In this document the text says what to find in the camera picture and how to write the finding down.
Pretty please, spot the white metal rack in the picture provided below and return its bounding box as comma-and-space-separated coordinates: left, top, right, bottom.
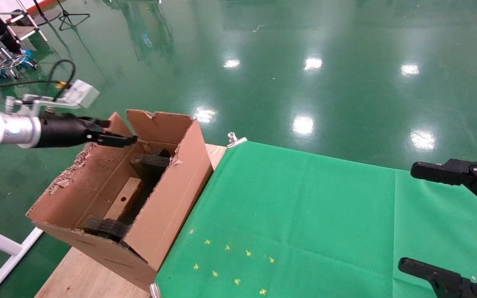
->
0, 0, 49, 43

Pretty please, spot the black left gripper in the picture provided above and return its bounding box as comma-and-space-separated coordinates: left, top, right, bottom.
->
36, 112, 138, 149

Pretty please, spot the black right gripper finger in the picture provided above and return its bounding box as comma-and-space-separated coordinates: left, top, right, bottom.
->
398, 257, 477, 298
410, 156, 477, 216

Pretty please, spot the brown cardboard box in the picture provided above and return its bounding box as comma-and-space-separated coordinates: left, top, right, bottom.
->
103, 177, 145, 222

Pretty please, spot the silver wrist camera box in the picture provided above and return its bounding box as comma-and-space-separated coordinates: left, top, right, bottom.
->
62, 79, 100, 109

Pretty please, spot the silver camera bracket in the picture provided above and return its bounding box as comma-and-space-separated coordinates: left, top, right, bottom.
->
5, 94, 77, 118

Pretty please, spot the chrome wheeled stool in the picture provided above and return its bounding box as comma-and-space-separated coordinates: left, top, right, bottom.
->
0, 41, 41, 80

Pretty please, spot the green table cloth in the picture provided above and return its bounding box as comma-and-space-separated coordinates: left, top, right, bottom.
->
154, 141, 477, 298

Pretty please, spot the black round base stand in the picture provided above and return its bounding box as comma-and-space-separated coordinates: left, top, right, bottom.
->
31, 0, 63, 26

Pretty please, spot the large open brown carton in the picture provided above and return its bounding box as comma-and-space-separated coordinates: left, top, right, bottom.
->
26, 109, 215, 292

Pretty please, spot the black tripod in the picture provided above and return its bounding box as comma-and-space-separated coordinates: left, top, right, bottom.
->
58, 0, 91, 31

